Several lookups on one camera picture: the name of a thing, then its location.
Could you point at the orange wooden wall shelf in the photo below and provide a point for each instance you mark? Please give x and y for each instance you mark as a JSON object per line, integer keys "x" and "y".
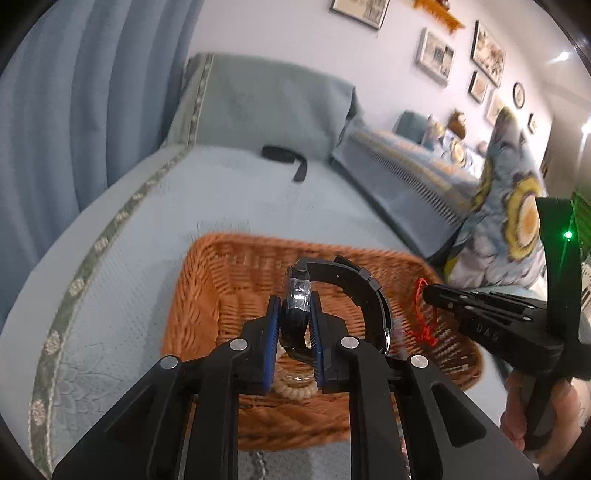
{"x": 441, "y": 14}

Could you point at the floral yellow blue pillow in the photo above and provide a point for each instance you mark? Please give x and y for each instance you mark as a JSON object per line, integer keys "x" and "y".
{"x": 503, "y": 207}

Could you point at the blue striped sofa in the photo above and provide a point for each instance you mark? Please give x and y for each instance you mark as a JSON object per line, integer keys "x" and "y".
{"x": 406, "y": 184}

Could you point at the black wristwatch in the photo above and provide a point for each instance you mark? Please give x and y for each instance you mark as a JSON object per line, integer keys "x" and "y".
{"x": 351, "y": 286}

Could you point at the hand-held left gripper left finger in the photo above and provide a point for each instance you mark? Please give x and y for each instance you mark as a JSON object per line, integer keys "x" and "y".
{"x": 273, "y": 344}

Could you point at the grey-blue sofa cover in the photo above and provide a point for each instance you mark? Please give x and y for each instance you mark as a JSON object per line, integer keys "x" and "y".
{"x": 138, "y": 240}

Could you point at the person's right hand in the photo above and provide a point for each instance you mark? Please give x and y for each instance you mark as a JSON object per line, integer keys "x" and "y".
{"x": 561, "y": 415}

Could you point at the plain blue cushion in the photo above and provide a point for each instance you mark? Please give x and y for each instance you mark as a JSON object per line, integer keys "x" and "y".
{"x": 411, "y": 127}

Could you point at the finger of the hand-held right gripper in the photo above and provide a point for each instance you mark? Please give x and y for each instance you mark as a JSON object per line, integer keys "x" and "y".
{"x": 517, "y": 300}
{"x": 466, "y": 310}

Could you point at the round wall clock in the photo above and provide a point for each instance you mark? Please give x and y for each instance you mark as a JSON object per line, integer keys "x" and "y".
{"x": 519, "y": 95}

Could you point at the small floral cushion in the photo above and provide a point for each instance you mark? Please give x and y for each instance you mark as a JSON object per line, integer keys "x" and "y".
{"x": 455, "y": 147}

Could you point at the large dark framed picture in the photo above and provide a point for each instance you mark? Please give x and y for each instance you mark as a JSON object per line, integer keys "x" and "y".
{"x": 489, "y": 53}

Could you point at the tiny framed picture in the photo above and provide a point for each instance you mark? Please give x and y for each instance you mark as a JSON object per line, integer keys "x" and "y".
{"x": 532, "y": 123}

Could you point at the small dark framed picture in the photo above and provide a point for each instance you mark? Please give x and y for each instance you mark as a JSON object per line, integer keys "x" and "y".
{"x": 479, "y": 87}

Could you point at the brown stuffed toy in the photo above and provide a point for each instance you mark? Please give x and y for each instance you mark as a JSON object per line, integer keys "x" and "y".
{"x": 457, "y": 123}

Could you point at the light framed picture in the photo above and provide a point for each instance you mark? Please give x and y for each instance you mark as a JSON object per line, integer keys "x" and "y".
{"x": 495, "y": 106}

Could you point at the brown wicker basket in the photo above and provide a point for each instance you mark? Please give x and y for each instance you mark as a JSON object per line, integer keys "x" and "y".
{"x": 231, "y": 286}

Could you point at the white framed picture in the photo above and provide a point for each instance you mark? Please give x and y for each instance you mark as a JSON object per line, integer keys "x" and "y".
{"x": 436, "y": 56}

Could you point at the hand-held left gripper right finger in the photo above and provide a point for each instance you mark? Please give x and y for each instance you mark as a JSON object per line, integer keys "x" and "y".
{"x": 317, "y": 344}

